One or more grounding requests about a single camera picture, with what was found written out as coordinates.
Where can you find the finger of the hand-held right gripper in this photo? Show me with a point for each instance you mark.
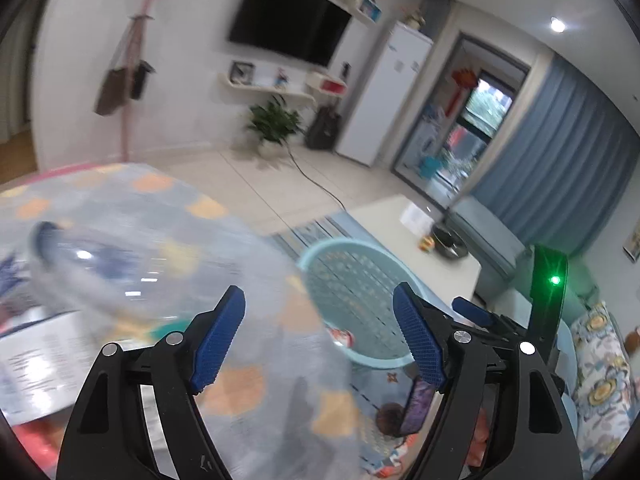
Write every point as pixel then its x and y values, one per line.
pixel 470 310

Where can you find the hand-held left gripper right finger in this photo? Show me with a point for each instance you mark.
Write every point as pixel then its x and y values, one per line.
pixel 419 342

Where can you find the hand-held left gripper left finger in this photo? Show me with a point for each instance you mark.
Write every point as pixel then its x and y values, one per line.
pixel 217 340

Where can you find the light blue plastic basket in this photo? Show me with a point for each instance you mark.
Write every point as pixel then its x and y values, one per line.
pixel 350 280

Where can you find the clear plastic bottle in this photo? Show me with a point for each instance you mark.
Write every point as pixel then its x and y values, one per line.
pixel 107 272

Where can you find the purple snack packet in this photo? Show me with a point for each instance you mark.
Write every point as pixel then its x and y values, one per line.
pixel 416 405

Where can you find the black round bowl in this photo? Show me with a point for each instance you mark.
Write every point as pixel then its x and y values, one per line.
pixel 449 242

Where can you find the red white wrapper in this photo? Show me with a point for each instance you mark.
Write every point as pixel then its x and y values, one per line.
pixel 342 337

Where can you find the small yellow red toy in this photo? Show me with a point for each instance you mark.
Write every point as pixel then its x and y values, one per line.
pixel 426 244

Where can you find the teal sofa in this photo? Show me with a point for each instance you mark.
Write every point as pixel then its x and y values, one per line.
pixel 487 232

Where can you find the floral cushion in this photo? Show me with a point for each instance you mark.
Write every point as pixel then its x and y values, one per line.
pixel 600 375

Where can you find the white coffee table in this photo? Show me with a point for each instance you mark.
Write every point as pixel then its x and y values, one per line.
pixel 385 225

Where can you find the orange spotted grey tablecloth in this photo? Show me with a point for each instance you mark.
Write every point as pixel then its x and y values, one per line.
pixel 165 220

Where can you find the blue bucket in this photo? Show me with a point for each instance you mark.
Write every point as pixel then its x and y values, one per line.
pixel 430 166

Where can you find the blue curtain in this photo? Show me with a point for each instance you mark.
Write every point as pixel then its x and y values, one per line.
pixel 560 155

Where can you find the white printed paper sheet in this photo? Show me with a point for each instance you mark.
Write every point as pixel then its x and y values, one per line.
pixel 37 355

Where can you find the glass balcony door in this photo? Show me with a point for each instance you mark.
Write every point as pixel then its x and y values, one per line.
pixel 450 125

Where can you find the green potted plant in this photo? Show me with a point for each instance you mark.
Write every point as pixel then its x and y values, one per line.
pixel 275 122

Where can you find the red hanging ornament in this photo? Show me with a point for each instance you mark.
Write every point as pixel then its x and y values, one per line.
pixel 462 85

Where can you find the black bag on floor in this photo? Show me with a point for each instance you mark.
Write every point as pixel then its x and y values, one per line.
pixel 324 130

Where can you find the white refrigerator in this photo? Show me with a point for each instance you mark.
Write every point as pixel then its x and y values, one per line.
pixel 382 95

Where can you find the red box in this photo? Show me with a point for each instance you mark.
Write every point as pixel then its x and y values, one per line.
pixel 334 87

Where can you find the framed photo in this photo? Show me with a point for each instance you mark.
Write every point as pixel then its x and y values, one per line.
pixel 242 73

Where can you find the brown hanging bag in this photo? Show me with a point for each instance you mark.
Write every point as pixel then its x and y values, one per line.
pixel 111 92

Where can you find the black hanging bag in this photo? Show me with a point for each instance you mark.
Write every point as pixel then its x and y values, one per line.
pixel 141 80

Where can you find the pink coat stand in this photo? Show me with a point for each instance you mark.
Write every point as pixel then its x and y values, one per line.
pixel 134 75

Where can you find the ceiling spotlight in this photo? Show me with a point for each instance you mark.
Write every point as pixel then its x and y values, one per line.
pixel 557 24

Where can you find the white curved wall shelf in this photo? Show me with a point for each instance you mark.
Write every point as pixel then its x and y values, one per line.
pixel 265 91

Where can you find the black wall television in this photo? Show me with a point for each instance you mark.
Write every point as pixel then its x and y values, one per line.
pixel 290 17

